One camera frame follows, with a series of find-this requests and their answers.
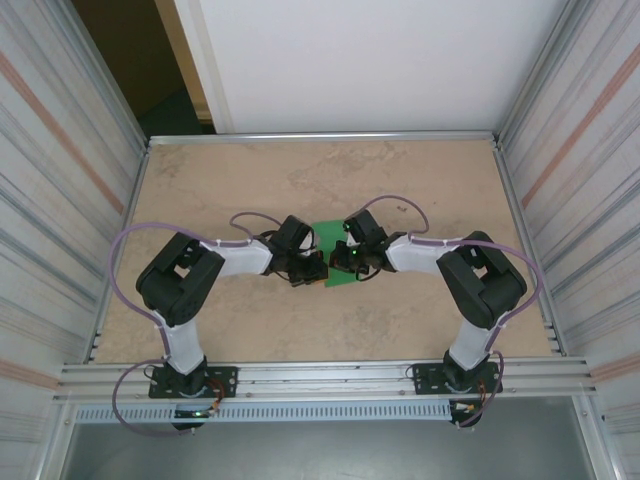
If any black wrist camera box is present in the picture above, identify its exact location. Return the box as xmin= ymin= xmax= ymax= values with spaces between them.
xmin=344 ymin=209 xmax=387 ymax=247
xmin=272 ymin=215 xmax=315 ymax=254

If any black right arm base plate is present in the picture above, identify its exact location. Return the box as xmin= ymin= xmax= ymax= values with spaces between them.
xmin=411 ymin=361 xmax=501 ymax=398

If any aluminium side frame rail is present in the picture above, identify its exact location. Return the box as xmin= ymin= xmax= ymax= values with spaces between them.
xmin=88 ymin=142 xmax=152 ymax=364
xmin=491 ymin=139 xmax=569 ymax=357

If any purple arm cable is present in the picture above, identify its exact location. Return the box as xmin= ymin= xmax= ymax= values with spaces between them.
xmin=359 ymin=195 xmax=545 ymax=430
xmin=109 ymin=212 xmax=281 ymax=437

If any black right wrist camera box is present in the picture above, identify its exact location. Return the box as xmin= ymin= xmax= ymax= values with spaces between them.
xmin=344 ymin=209 xmax=387 ymax=247

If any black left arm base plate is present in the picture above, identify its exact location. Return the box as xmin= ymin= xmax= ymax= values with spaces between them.
xmin=148 ymin=365 xmax=239 ymax=400

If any aluminium table edge rail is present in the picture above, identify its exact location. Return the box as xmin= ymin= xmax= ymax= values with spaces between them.
xmin=146 ymin=130 xmax=501 ymax=148

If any grey slotted cable duct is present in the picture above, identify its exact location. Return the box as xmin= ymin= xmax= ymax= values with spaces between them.
xmin=72 ymin=399 xmax=454 ymax=424

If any beige door frame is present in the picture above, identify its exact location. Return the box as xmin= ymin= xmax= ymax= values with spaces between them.
xmin=153 ymin=0 xmax=235 ymax=135

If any translucent corrugated side panel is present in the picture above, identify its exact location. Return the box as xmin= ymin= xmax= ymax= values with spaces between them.
xmin=497 ymin=0 xmax=640 ymax=480
xmin=0 ymin=0 xmax=151 ymax=480

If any green cloth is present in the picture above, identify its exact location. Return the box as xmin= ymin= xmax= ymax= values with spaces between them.
xmin=310 ymin=219 xmax=362 ymax=291

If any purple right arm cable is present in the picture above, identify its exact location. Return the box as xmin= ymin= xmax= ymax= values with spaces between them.
xmin=359 ymin=195 xmax=545 ymax=430

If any wide aluminium mounting rail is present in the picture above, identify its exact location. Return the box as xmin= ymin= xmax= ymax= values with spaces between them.
xmin=52 ymin=354 xmax=599 ymax=404

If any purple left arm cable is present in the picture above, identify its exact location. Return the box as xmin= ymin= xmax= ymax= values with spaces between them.
xmin=109 ymin=212 xmax=281 ymax=437

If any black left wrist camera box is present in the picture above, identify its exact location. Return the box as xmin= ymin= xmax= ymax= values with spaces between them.
xmin=272 ymin=215 xmax=315 ymax=254

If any grey metal shelf sheet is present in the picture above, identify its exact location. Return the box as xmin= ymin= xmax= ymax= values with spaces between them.
xmin=58 ymin=397 xmax=604 ymax=480

